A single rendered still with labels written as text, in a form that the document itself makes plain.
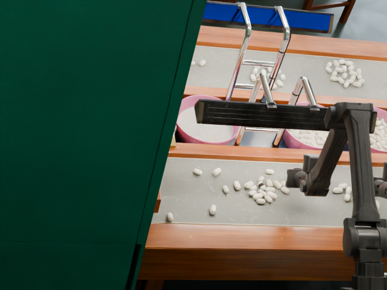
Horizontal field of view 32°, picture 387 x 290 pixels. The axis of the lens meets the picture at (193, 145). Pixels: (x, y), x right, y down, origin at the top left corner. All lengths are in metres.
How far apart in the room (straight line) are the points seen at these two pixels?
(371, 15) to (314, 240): 3.01
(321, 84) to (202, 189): 0.88
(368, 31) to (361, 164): 3.20
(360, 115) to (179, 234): 0.73
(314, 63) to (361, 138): 1.34
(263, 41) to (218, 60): 0.26
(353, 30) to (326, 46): 1.69
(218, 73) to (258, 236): 0.87
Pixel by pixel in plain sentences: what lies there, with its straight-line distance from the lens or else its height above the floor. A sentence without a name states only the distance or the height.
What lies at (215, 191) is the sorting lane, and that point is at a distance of 2.39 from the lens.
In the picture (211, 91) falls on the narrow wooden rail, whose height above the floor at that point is 0.77.
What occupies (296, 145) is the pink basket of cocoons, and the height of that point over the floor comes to 0.73.
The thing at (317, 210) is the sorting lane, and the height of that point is 0.74.
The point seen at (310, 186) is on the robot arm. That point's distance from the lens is 2.19.
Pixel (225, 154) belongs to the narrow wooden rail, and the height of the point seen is 0.77.
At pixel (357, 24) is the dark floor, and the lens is 4.97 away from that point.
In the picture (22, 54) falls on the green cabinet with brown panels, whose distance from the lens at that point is 1.54.
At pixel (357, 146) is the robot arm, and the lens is 1.81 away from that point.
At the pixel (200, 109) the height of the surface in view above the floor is 1.09.
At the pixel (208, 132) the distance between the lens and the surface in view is 2.61.
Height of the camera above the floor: 2.51
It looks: 44 degrees down
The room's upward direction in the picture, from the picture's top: 16 degrees clockwise
